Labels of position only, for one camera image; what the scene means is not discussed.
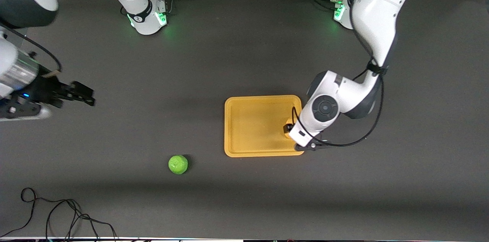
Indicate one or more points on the green toy apple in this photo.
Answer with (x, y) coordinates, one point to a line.
(178, 165)

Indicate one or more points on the yellow toy potato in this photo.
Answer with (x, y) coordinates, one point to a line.
(287, 136)

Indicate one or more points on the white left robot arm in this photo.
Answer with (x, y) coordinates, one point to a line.
(378, 13)

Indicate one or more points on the yellow plastic tray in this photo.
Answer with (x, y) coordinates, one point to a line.
(252, 127)

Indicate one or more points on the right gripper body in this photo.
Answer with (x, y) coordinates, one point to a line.
(45, 91)

